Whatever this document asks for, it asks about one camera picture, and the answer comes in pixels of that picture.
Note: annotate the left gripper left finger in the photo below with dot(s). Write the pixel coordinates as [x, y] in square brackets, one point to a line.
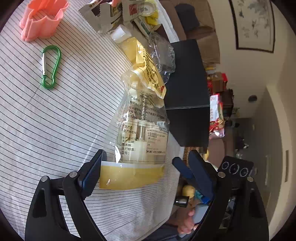
[45, 220]

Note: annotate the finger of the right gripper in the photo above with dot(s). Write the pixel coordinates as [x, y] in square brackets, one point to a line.
[185, 171]

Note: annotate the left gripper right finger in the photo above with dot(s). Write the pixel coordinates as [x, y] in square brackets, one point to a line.
[251, 224]

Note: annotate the yellow food mould bag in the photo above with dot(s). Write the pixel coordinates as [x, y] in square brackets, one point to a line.
[136, 141]

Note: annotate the person's right hand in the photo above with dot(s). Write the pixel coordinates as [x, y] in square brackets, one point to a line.
[187, 225]

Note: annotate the red snack bag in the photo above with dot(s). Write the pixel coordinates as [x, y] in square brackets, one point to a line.
[217, 123]

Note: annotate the black box white interior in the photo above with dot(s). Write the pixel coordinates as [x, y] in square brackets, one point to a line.
[187, 98]

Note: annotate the clear crumpled plastic bag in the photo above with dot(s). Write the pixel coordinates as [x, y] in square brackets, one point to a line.
[162, 55]

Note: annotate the framed ink painting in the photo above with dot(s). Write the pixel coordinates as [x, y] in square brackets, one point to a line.
[254, 25]

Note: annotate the white striped tablecloth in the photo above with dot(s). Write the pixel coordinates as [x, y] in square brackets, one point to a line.
[58, 98]

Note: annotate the brown three-seat sofa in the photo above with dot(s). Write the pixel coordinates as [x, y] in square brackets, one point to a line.
[205, 35]

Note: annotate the dark blue lumbar cushion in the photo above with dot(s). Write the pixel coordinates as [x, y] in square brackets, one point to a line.
[187, 16]

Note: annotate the pink flower cookie cutter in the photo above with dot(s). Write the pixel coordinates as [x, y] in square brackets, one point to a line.
[41, 18]

